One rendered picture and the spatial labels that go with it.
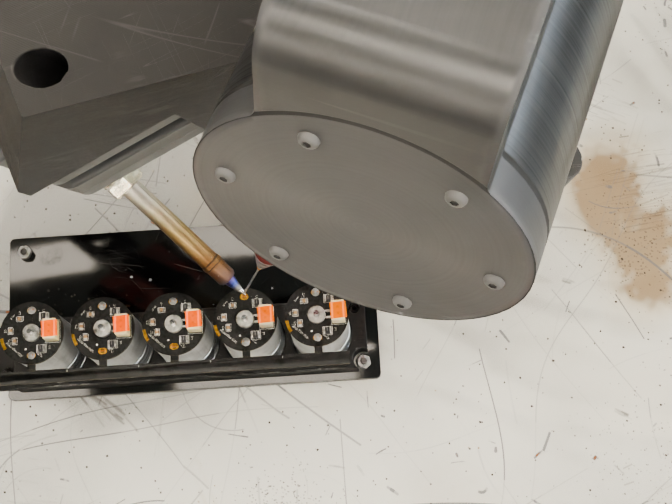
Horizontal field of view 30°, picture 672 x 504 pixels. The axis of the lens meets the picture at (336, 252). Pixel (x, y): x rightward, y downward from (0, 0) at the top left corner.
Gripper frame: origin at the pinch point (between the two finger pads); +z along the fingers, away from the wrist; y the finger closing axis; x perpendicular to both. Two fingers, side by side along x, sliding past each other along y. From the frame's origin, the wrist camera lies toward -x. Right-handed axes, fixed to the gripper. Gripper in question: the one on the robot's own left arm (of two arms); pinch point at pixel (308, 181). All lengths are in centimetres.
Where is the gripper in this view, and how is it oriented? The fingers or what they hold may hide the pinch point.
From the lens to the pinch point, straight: 39.7
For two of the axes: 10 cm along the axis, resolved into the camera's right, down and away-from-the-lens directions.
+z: -2.6, 3.7, 9.0
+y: 4.0, 8.8, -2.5
